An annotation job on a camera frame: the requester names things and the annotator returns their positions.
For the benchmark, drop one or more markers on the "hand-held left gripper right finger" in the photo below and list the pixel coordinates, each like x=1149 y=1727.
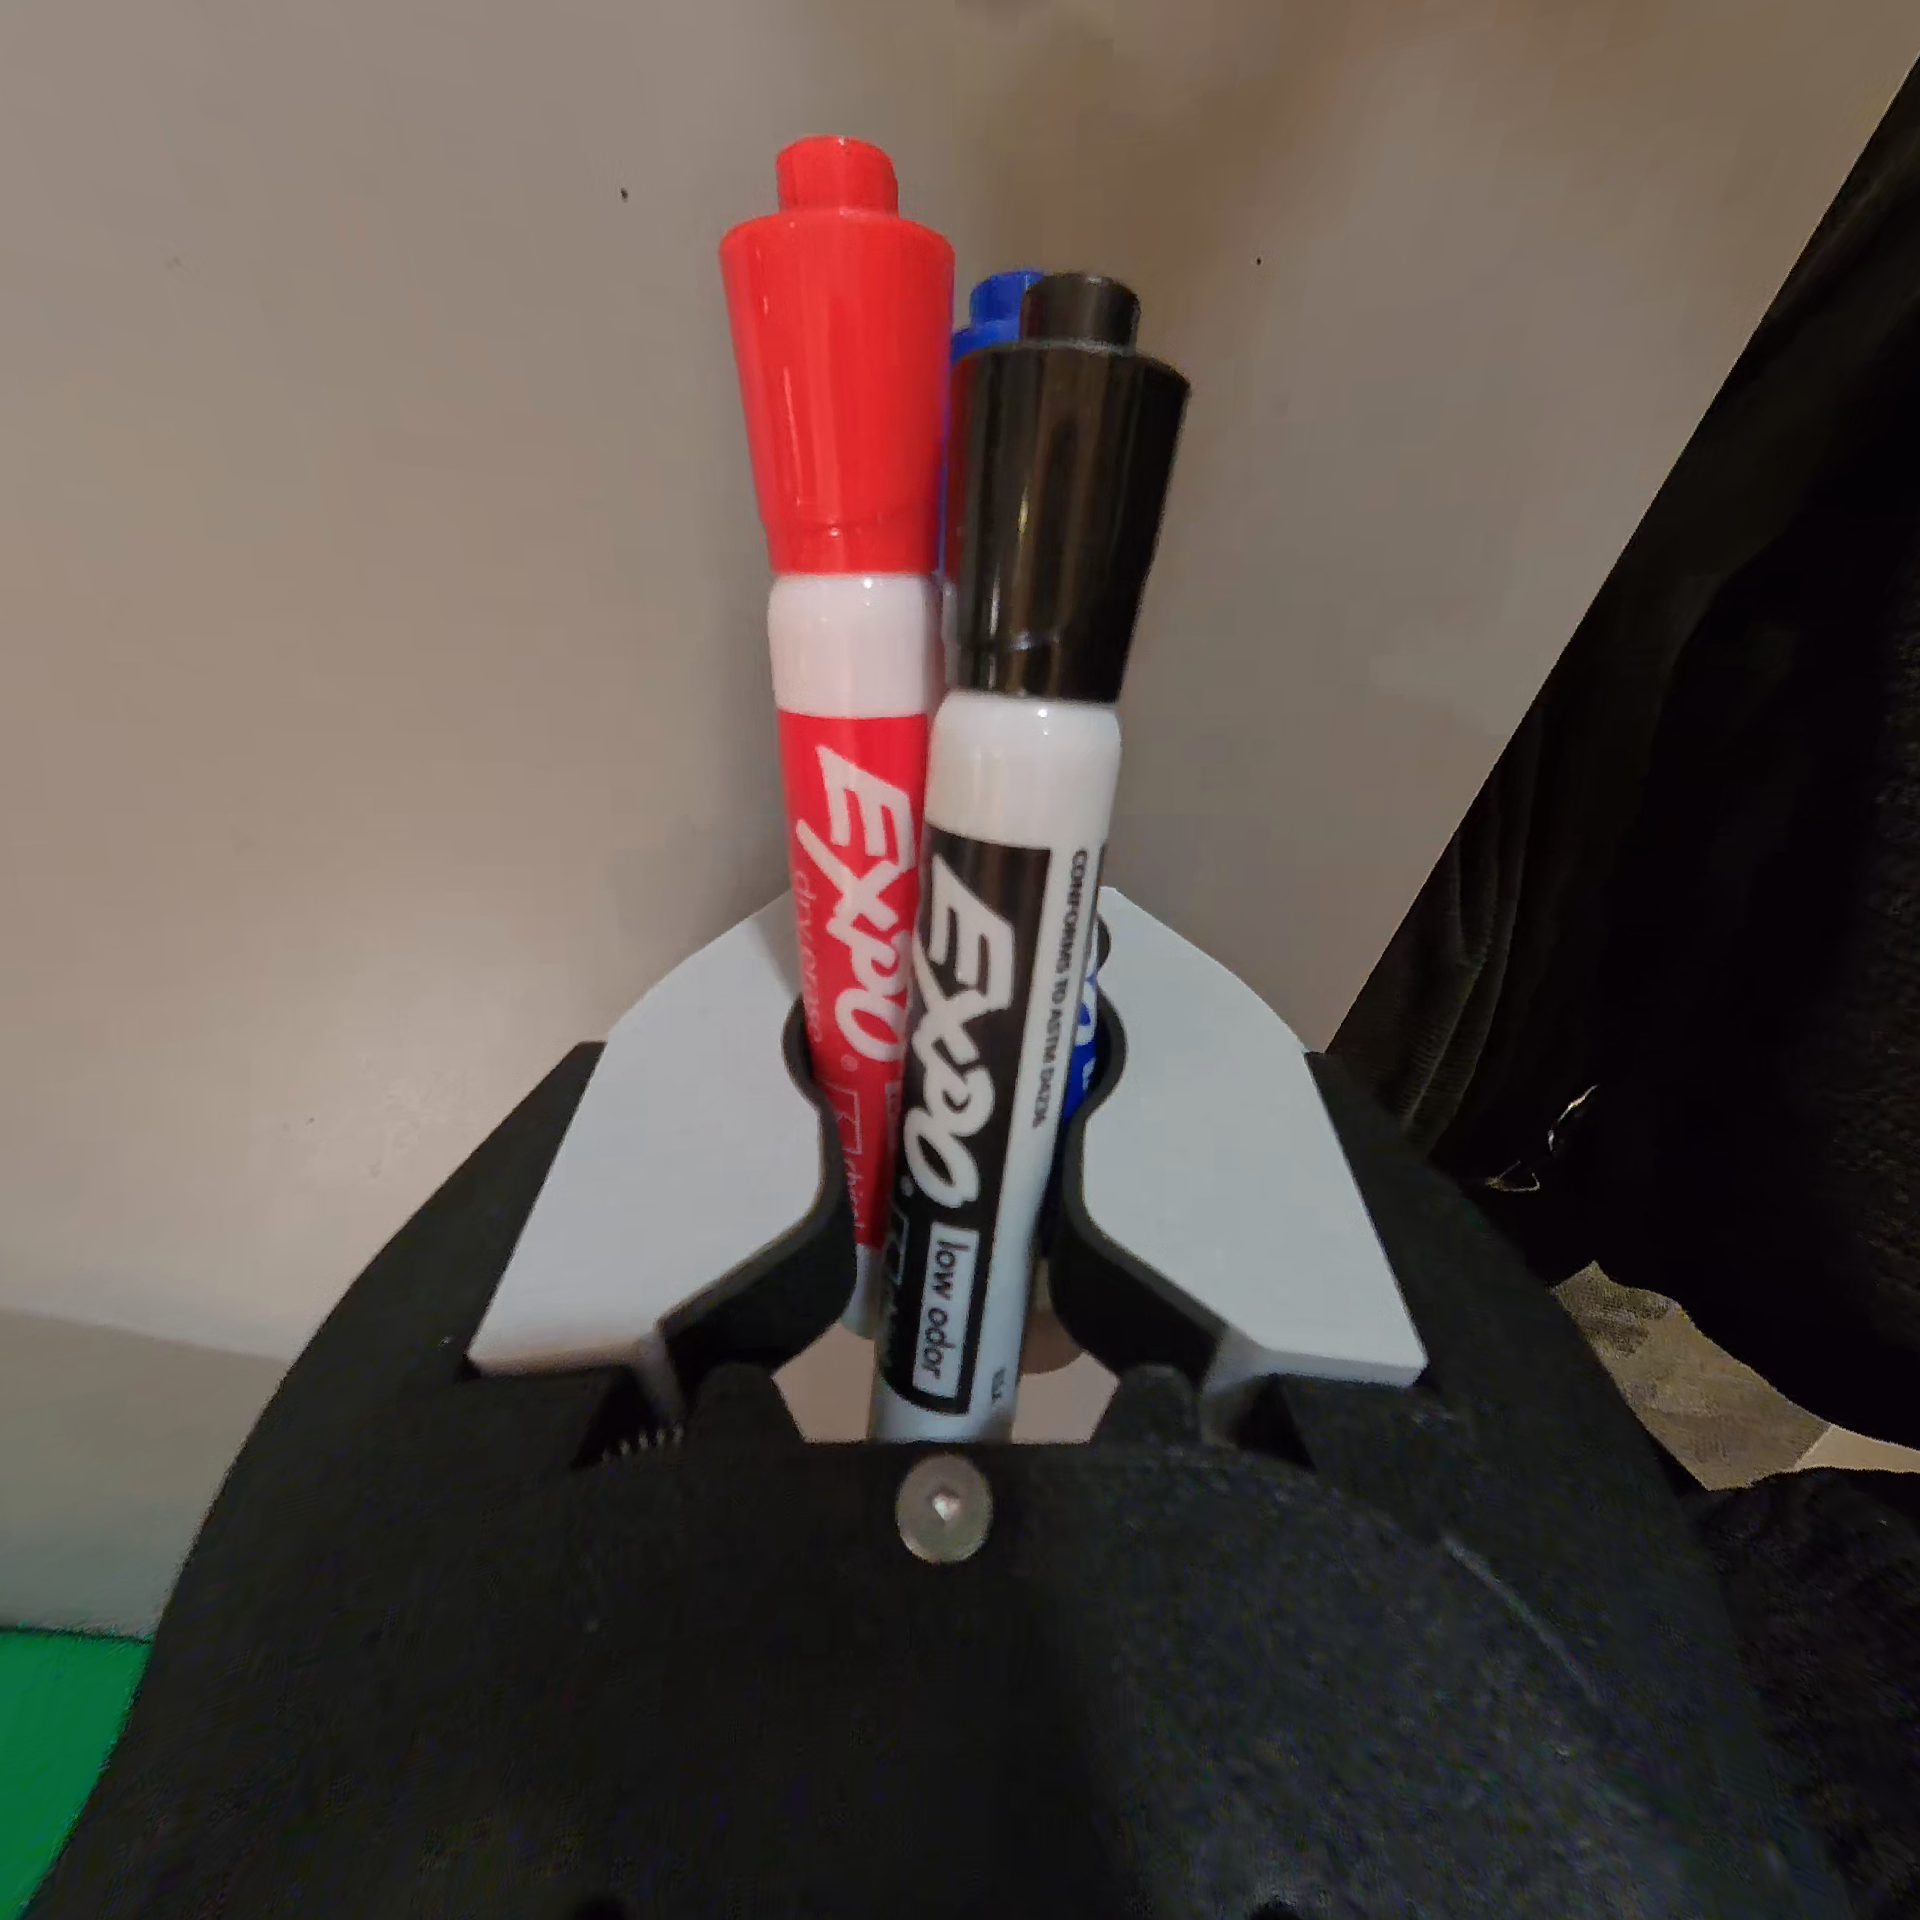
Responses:
x=1245 y=1200

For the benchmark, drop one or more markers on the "red dry erase marker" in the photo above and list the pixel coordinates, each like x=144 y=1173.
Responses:
x=839 y=422

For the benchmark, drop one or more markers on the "blue dry erase marker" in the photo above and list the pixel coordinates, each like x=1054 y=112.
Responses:
x=990 y=306

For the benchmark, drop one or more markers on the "black dry erase marker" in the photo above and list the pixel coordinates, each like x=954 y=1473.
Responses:
x=1049 y=525

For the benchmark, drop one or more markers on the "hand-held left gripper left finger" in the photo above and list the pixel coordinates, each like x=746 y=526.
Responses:
x=674 y=1184

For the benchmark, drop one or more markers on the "green plastic bin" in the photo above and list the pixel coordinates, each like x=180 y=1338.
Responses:
x=60 y=1769

